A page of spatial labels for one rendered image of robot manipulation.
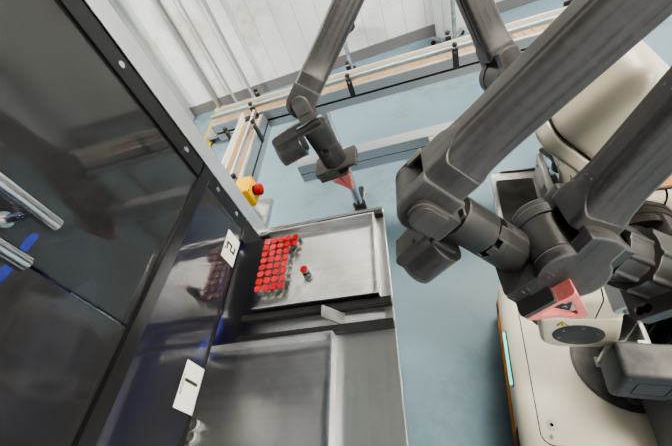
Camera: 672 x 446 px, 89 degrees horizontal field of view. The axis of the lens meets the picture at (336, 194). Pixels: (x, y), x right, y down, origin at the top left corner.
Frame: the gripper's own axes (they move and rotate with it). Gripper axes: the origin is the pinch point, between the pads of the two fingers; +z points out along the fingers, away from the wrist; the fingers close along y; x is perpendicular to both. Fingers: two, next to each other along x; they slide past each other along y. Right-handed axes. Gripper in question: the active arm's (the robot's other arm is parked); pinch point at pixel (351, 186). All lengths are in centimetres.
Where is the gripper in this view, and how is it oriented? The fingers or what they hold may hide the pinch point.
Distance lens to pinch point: 85.8
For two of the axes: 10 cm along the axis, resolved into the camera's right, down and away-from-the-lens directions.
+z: 4.4, 6.5, 6.2
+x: -0.2, 6.9, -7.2
